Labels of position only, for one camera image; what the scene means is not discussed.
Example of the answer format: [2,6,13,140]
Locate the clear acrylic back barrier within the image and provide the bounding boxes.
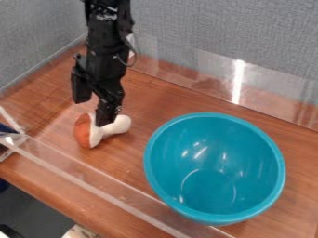
[129,35,318,131]

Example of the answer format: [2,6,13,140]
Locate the brown and white toy mushroom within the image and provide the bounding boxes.
[74,113,133,149]

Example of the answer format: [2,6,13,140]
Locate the clear acrylic left barrier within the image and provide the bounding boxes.
[0,33,86,94]

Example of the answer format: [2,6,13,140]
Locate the dark blue object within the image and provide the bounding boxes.
[0,123,18,134]

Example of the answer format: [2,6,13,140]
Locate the clear acrylic front barrier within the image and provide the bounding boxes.
[0,107,236,238]

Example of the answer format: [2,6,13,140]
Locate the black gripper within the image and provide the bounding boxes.
[71,50,130,126]

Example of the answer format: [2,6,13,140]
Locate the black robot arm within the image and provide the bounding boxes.
[71,0,134,126]

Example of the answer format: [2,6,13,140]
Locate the blue plastic bowl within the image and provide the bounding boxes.
[145,112,287,226]

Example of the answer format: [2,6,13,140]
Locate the clear acrylic barrier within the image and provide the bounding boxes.
[0,107,236,238]
[0,33,86,94]
[129,35,318,131]

